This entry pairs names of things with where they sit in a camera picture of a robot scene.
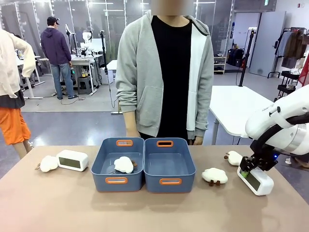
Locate grey step stool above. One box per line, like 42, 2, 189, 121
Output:
77, 77, 94, 95

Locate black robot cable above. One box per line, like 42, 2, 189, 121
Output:
250, 115, 309, 155

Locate blue basket orange handles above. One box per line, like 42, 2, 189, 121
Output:
143, 137, 197, 194
90, 137, 145, 193

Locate person in purple hoodie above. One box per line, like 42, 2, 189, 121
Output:
40, 16, 79, 100

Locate white humanoid robot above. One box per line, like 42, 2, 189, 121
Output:
80, 30, 95, 58

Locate white shoe shelf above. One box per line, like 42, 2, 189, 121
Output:
213, 56, 227, 75

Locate white standing desk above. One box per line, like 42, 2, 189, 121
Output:
38, 53, 102, 97

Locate black camera tripod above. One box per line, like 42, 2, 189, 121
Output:
238, 28, 257, 87

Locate white digital clock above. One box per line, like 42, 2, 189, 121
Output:
56, 149, 89, 172
237, 165, 275, 196

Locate person in orange shorts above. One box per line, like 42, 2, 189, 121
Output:
0, 29, 36, 160

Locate black utility cart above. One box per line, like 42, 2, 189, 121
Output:
274, 70, 301, 102

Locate white table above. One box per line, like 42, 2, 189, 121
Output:
209, 85, 276, 145

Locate person in grey hoodie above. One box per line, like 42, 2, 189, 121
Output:
114, 9, 214, 145

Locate black tripod stand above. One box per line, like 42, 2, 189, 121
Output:
98, 30, 109, 74

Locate white plush sheep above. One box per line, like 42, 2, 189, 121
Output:
36, 155, 59, 173
224, 150, 243, 167
113, 156, 138, 174
201, 167, 228, 187

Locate clothes rack with coats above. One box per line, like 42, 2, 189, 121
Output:
275, 27, 309, 70

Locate person's right hand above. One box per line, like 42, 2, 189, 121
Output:
126, 125, 141, 138

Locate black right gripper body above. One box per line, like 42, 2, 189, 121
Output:
239, 149, 279, 174

